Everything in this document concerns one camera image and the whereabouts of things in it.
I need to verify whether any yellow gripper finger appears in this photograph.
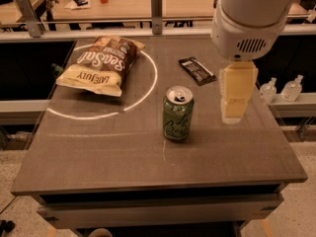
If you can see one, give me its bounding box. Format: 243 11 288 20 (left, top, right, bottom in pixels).
223 61 258 103
219 69 247 124

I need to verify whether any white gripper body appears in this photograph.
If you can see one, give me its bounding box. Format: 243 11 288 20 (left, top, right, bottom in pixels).
211 5 286 61

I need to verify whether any black rxbar chocolate wrapper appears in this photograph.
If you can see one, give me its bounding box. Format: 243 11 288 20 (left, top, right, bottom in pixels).
179 56 217 86

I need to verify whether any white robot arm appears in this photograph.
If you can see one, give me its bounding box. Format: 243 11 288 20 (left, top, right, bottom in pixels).
211 0 293 124

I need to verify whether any brown sea salt chip bag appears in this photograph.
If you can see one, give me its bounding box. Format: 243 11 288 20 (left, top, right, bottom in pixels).
56 36 145 97

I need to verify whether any left clear sanitizer bottle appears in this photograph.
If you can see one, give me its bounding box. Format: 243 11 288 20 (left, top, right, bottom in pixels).
260 77 277 104

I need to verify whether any clear sanitizer bottle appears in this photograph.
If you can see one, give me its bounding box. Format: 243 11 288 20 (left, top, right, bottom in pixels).
260 77 277 104
280 74 303 102

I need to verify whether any right clear sanitizer bottle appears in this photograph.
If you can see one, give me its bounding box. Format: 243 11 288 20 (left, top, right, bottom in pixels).
280 74 303 102

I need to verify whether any green soda can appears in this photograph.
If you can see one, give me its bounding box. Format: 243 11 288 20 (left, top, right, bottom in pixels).
163 86 195 141

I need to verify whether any wooden background table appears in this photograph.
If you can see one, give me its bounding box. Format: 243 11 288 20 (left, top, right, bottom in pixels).
48 0 312 22

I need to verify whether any grey table drawer front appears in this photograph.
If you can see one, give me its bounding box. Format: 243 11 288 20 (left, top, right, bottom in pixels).
38 194 283 229

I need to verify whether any centre metal rail bracket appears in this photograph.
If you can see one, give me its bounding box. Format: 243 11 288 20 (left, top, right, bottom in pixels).
151 0 162 35

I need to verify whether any metal rail bracket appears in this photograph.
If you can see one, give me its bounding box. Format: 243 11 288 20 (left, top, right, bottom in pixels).
15 0 43 38
151 0 162 35

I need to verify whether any left metal rail bracket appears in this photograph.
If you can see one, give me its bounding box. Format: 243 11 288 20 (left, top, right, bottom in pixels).
15 0 43 38

